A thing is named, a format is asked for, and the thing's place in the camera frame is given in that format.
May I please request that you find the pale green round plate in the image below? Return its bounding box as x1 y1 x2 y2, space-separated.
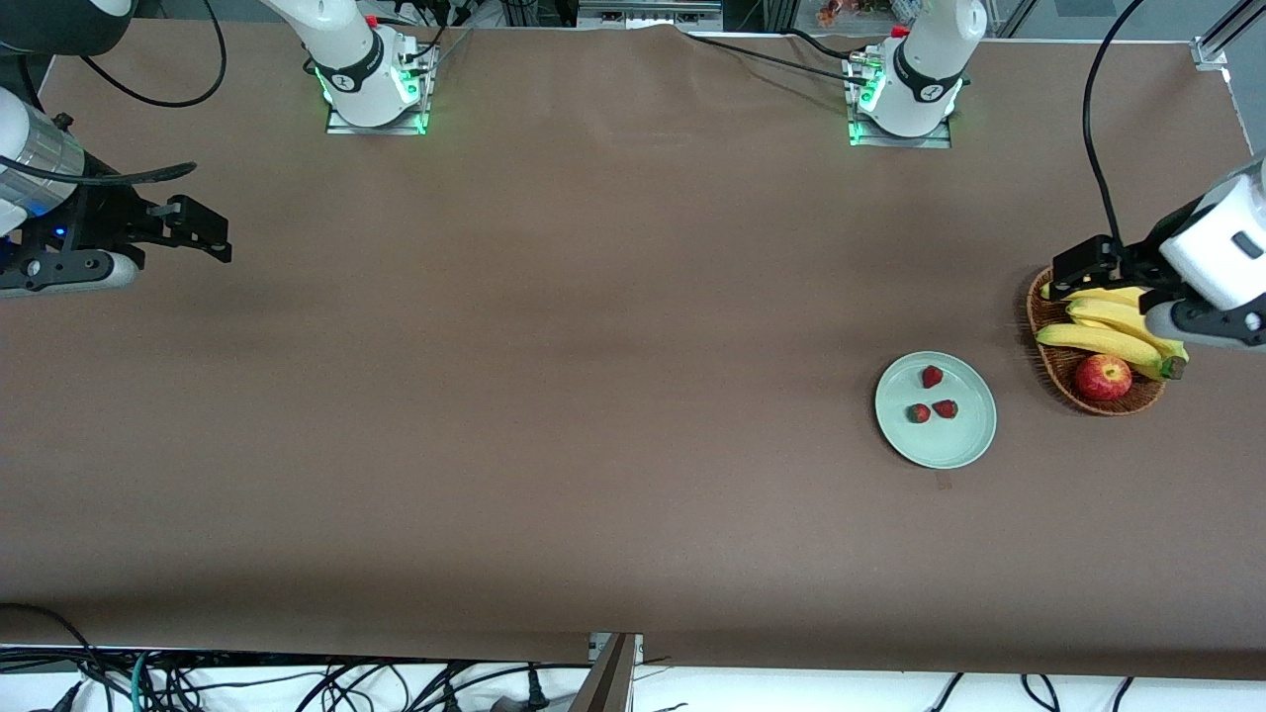
874 351 998 470

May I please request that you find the brown woven wicker basket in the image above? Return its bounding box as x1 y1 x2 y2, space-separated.
1026 265 1169 416

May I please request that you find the red apple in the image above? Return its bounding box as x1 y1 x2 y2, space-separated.
1075 354 1134 403

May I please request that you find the orange colourful background object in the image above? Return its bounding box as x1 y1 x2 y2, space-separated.
817 0 896 29

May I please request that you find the brown table cover sheet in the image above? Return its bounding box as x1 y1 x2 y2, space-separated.
0 20 1266 683

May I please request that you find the grey metal device box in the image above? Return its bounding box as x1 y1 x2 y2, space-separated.
577 0 725 32

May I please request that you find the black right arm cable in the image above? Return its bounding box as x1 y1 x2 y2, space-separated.
0 0 229 189

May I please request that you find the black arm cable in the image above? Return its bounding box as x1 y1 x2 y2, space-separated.
0 0 229 189
1081 0 1149 248

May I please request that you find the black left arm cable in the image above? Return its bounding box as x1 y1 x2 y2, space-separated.
1081 0 1149 248

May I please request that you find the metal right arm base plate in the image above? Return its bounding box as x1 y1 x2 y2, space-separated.
325 44 438 136

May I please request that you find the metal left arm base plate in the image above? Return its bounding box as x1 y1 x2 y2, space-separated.
843 54 953 150

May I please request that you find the short black table cable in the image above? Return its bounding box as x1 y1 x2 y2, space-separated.
786 28 863 62

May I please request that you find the long black table cable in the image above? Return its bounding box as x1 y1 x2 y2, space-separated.
682 33 871 88

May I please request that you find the black looping floor cable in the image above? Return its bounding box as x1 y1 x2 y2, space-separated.
0 601 116 712

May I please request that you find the aluminium post with bracket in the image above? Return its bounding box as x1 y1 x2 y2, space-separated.
572 632 646 712

